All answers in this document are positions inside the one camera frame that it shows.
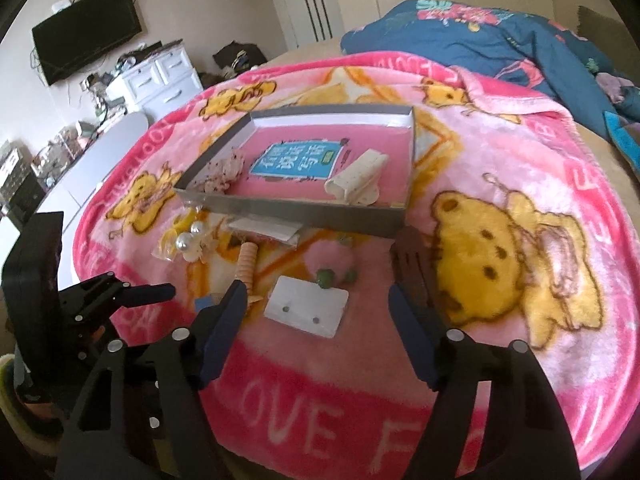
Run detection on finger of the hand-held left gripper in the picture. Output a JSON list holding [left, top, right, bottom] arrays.
[[60, 272, 177, 331]]

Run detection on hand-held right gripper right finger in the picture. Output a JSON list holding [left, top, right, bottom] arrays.
[[387, 282, 583, 480]]

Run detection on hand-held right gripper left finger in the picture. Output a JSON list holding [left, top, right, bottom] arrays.
[[55, 280, 251, 480]]

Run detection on pearl hair clip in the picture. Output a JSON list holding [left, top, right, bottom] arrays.
[[152, 210, 226, 263]]

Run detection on beige spiral hair tie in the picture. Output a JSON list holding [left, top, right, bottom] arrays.
[[235, 241, 263, 306]]

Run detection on brown claw hair clip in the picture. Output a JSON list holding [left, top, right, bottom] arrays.
[[392, 227, 438, 321]]

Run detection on white card packet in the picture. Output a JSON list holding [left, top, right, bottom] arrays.
[[227, 217, 303, 246]]

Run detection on green bead earrings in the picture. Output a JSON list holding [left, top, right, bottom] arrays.
[[315, 267, 358, 291]]

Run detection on grey shallow cardboard box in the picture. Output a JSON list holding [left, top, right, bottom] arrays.
[[174, 104, 417, 238]]

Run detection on black electronic box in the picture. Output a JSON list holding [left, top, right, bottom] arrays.
[[0, 170, 46, 226]]

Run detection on white earring card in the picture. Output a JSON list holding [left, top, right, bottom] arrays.
[[263, 275, 350, 339]]

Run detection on white rounded table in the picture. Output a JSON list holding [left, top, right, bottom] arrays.
[[0, 112, 151, 271]]

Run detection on green yellow slipper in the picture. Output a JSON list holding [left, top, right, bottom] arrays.
[[0, 355, 56, 441]]

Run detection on lace bow hair clip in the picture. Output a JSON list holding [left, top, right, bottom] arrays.
[[202, 152, 244, 195]]

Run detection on pink bear printed blanket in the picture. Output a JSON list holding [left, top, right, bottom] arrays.
[[72, 52, 640, 480]]

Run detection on white drawer dresser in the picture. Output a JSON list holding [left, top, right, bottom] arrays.
[[105, 42, 203, 121]]

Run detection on black bag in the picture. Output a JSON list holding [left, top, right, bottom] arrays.
[[212, 42, 268, 71]]

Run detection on blue floral quilt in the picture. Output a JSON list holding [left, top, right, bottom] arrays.
[[340, 0, 640, 126]]

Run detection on grey headboard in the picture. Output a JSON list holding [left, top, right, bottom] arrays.
[[575, 5, 640, 86]]

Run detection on pink pom-pom hair tie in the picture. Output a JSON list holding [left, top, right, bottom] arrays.
[[305, 245, 356, 281]]

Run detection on black wall television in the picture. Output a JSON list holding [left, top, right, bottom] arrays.
[[31, 0, 143, 87]]

